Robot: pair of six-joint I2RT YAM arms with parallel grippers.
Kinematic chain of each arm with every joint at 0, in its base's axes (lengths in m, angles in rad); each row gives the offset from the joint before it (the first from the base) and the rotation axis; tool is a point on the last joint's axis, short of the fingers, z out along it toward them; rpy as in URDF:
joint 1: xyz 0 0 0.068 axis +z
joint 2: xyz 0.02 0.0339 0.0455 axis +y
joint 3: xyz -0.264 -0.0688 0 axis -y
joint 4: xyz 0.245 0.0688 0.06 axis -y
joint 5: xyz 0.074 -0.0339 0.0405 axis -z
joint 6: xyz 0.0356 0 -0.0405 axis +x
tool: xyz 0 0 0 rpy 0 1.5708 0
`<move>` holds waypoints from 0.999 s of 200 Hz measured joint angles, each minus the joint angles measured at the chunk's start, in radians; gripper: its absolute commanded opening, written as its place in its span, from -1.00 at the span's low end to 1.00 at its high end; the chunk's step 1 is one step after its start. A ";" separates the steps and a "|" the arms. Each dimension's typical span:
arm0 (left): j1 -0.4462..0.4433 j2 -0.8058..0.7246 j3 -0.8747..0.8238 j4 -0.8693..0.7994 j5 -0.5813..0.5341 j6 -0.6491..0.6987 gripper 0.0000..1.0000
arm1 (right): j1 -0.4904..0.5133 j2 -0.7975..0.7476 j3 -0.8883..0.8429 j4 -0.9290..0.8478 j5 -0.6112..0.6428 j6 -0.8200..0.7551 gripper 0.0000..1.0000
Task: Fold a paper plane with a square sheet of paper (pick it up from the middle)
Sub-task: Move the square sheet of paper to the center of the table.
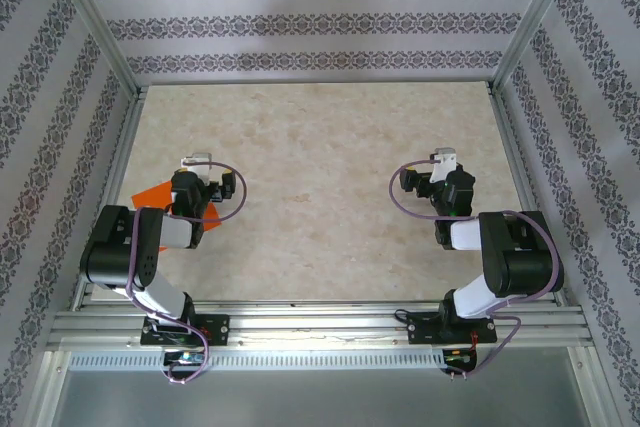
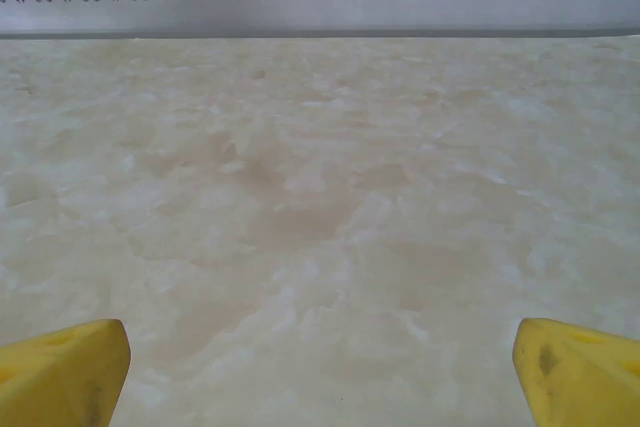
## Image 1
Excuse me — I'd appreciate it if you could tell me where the aluminium mounting rail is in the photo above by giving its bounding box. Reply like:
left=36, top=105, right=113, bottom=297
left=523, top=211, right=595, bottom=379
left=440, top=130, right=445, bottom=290
left=47, top=299, right=596, bottom=349

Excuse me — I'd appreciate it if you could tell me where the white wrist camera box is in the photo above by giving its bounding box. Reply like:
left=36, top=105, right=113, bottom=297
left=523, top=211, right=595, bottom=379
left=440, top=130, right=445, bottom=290
left=430, top=147, right=459, bottom=182
left=180, top=150, right=214, bottom=183

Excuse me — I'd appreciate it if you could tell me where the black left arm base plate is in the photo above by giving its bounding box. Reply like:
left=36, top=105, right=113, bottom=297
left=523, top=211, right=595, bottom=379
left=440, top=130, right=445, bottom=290
left=140, top=314, right=230, bottom=347

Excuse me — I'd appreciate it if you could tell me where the slotted grey cable duct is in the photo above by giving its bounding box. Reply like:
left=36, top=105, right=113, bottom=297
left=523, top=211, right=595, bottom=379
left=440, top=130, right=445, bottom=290
left=67, top=349, right=447, bottom=372

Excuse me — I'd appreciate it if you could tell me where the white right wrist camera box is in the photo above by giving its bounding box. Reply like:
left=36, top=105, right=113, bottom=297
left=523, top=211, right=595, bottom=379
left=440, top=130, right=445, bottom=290
left=430, top=147, right=459, bottom=182

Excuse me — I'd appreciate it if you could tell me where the orange paper sheet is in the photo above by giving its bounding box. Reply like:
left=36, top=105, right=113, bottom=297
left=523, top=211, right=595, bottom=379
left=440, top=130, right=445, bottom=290
left=130, top=180, right=224, bottom=227

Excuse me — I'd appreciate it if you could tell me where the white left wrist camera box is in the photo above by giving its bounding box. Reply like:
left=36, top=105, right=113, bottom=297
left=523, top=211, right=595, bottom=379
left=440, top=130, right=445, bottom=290
left=180, top=150, right=214, bottom=183

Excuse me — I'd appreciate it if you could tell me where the aluminium table side rail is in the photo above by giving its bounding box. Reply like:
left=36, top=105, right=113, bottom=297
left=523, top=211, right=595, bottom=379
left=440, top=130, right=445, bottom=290
left=69, top=86, right=149, bottom=312
left=487, top=86, right=571, bottom=308

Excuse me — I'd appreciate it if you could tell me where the small green circuit board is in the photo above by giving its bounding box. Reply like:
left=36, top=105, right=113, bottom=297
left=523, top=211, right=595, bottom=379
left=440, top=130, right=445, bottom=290
left=163, top=350, right=207, bottom=366
left=442, top=346, right=479, bottom=366

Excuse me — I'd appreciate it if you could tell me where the aluminium frame post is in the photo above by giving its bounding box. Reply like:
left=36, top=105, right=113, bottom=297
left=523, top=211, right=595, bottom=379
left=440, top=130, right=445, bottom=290
left=42, top=0, right=147, bottom=98
left=487, top=0, right=586, bottom=96

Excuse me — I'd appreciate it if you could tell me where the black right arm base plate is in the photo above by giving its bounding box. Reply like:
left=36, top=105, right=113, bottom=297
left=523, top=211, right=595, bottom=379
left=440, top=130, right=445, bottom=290
left=407, top=311, right=497, bottom=347

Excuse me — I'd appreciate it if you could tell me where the grey metal panel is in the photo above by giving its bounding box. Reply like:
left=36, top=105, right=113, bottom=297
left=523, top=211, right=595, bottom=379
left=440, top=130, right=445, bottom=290
left=29, top=346, right=609, bottom=427

